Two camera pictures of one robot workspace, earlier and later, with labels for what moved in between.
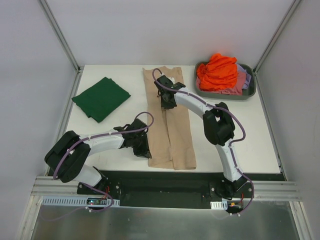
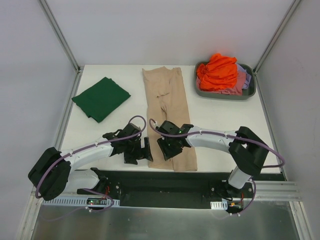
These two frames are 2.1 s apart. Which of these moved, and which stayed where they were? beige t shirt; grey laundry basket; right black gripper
Moved: right black gripper
Stayed: beige t shirt; grey laundry basket
